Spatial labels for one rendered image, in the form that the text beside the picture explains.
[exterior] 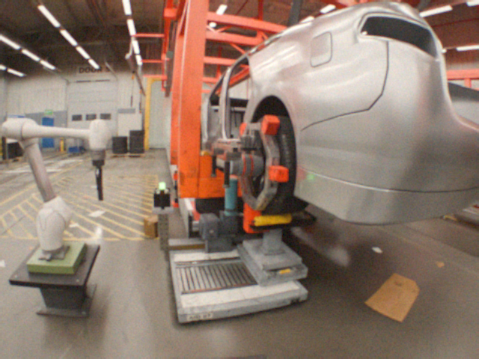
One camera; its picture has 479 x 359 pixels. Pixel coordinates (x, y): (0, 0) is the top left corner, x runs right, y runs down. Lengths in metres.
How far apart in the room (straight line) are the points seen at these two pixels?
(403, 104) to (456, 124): 0.25
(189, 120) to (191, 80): 0.32
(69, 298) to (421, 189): 1.84
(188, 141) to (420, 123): 1.56
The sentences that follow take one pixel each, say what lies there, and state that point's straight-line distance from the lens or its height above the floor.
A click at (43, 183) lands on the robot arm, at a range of 1.68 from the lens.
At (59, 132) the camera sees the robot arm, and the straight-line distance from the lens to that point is 1.50.
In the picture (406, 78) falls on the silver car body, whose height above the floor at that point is 1.29.
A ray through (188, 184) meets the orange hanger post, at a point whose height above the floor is 0.64.
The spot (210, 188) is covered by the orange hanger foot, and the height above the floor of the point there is 0.60.
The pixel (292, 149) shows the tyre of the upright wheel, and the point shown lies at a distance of 1.35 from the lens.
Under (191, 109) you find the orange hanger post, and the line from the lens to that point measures 1.91.
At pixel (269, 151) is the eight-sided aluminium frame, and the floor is 0.96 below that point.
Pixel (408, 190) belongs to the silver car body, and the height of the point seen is 0.91.
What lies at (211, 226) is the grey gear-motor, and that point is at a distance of 1.86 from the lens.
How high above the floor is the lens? 1.06
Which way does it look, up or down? 11 degrees down
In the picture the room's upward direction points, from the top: 3 degrees clockwise
